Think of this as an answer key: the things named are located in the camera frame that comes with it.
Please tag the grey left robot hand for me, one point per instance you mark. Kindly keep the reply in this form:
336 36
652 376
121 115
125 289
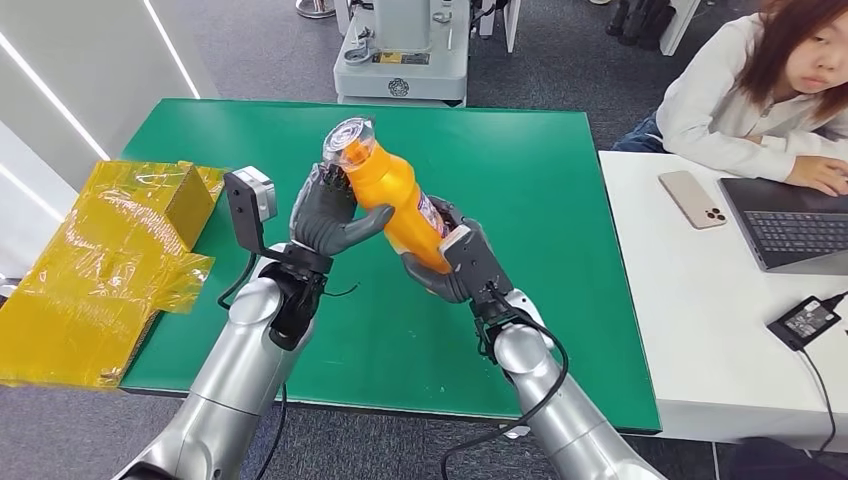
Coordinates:
324 218

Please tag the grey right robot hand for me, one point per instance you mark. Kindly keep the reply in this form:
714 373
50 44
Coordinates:
430 281

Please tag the orange plastic bottle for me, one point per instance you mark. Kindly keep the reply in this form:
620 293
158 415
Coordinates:
391 192

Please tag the grey robot base machine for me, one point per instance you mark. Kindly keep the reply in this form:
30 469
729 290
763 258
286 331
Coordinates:
401 60

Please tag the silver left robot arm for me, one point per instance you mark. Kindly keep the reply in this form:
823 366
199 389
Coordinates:
225 378

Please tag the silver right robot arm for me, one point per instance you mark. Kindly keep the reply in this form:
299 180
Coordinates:
563 411

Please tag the chrome chair base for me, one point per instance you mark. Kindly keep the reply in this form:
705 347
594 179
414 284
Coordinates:
314 8

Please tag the yellow taped cardboard box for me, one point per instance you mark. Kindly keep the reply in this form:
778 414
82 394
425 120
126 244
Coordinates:
99 278

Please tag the beige smartphone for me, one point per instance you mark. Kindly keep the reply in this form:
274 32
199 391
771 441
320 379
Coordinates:
692 199

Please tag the dark shoes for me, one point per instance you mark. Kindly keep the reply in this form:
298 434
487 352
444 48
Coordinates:
639 23

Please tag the person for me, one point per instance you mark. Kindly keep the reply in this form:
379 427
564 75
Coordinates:
735 99

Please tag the grey laptop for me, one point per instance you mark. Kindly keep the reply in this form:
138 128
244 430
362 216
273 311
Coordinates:
788 225

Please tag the black power adapter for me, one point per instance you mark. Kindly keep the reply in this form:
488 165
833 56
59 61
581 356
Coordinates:
805 322

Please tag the person's hand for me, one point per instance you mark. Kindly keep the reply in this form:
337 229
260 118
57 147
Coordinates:
818 173

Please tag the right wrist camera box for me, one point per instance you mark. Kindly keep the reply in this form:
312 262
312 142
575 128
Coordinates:
477 262

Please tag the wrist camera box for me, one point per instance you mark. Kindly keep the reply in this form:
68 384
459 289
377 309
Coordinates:
250 199
477 262

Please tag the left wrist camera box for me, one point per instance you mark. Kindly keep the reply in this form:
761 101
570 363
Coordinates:
250 199

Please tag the white table bracket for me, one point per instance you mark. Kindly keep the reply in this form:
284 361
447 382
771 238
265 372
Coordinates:
520 432

